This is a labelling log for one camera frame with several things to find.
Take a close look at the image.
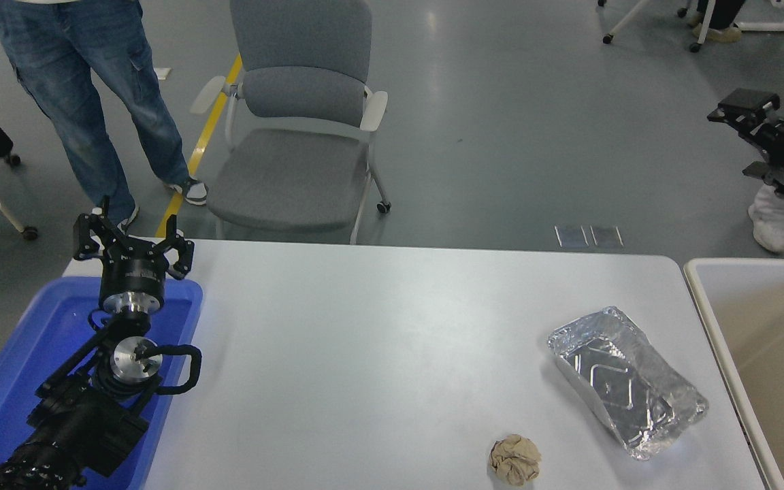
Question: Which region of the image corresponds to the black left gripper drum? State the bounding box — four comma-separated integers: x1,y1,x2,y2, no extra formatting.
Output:
99,245,167,299

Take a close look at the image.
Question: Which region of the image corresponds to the grey padded office chair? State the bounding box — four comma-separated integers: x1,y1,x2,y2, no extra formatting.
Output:
190,0,393,244

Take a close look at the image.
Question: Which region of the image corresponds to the blue plastic tray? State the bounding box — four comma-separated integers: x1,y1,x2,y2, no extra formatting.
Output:
0,274,203,490

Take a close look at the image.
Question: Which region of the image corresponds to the large pale bin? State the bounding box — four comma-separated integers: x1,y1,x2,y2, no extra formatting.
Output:
683,259,784,490

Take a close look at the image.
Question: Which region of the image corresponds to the crumpled silver foil tray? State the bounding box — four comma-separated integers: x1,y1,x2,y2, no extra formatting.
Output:
547,306,710,461

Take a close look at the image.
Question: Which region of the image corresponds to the crumpled tan paper ball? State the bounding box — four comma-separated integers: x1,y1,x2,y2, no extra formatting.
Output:
489,434,542,487

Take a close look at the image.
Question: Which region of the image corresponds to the white wheeled stand frame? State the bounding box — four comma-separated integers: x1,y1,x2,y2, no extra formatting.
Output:
602,0,784,54

